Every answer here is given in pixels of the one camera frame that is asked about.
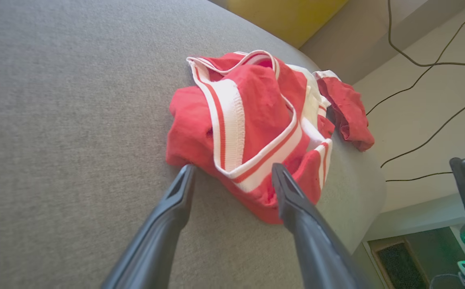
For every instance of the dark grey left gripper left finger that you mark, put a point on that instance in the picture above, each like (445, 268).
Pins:
(156, 237)

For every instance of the yellow sofa cushion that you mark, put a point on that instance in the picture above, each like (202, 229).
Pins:
(284, 16)

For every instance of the brown framed black grille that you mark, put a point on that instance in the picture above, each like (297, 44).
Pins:
(401, 269)

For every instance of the grey fabric sofa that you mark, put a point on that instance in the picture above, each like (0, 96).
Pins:
(76, 120)

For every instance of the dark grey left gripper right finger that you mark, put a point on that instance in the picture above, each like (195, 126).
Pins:
(317, 249)

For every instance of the red jersey with striped trim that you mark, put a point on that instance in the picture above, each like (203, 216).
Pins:
(256, 104)

